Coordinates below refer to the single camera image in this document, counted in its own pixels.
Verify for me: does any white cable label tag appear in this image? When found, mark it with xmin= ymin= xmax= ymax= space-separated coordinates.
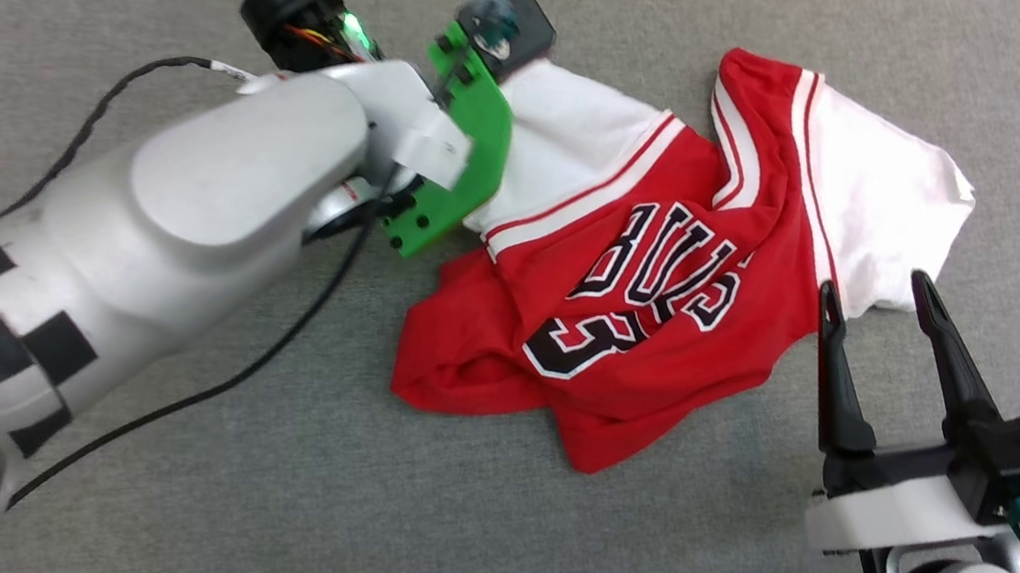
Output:
xmin=389 ymin=103 xmax=478 ymax=192

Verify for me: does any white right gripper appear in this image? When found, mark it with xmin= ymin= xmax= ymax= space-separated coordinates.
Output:
xmin=779 ymin=256 xmax=1020 ymax=573

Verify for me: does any teal left camera connector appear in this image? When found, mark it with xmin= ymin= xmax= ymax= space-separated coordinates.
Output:
xmin=457 ymin=0 xmax=525 ymax=64

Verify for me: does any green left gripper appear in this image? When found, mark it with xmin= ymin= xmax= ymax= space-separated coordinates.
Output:
xmin=208 ymin=0 xmax=534 ymax=272

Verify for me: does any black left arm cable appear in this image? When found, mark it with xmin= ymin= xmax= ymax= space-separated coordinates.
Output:
xmin=0 ymin=26 xmax=444 ymax=565

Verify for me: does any red and white basketball jersey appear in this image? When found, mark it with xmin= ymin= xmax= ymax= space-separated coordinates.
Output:
xmin=381 ymin=4 xmax=994 ymax=525

